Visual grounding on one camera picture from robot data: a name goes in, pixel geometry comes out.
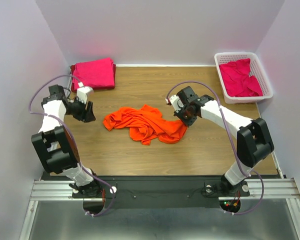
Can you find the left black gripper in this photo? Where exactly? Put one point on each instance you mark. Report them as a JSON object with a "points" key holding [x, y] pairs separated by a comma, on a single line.
{"points": [[86, 115]]}

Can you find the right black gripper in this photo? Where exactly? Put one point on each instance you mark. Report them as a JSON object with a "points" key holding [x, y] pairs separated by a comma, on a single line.
{"points": [[187, 122]]}

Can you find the orange t shirt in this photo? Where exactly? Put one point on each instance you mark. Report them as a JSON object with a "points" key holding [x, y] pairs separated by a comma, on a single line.
{"points": [[146, 124]]}

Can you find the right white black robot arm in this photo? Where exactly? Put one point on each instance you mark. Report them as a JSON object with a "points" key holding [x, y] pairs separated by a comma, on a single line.
{"points": [[250, 139]]}

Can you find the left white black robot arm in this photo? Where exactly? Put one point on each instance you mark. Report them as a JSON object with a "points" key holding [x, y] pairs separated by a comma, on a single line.
{"points": [[54, 145]]}

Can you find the folded pink t shirt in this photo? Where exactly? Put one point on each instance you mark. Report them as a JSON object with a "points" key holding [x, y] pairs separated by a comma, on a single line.
{"points": [[98, 74]]}

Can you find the folded dark red t shirt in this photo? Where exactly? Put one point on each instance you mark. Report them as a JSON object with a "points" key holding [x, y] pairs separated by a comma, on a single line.
{"points": [[72, 86]]}

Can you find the crumpled pink t shirt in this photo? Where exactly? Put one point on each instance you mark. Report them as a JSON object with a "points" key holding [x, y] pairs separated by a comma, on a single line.
{"points": [[237, 80]]}

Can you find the pink plastic basket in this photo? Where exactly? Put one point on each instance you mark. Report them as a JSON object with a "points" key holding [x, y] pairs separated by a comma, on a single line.
{"points": [[256, 69]]}

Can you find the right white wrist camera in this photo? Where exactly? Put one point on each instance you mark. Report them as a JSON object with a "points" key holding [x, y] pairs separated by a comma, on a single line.
{"points": [[175, 102]]}

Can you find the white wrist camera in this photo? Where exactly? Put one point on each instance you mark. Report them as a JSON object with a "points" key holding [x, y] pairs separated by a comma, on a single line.
{"points": [[175, 102], [83, 92]]}

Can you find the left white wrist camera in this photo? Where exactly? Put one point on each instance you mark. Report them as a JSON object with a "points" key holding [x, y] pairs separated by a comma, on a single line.
{"points": [[83, 92]]}

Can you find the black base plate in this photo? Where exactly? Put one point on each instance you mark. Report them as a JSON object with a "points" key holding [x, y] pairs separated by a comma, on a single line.
{"points": [[146, 192]]}

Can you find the aluminium frame rail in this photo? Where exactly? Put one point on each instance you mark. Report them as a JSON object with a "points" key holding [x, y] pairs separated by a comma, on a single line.
{"points": [[271, 212]]}

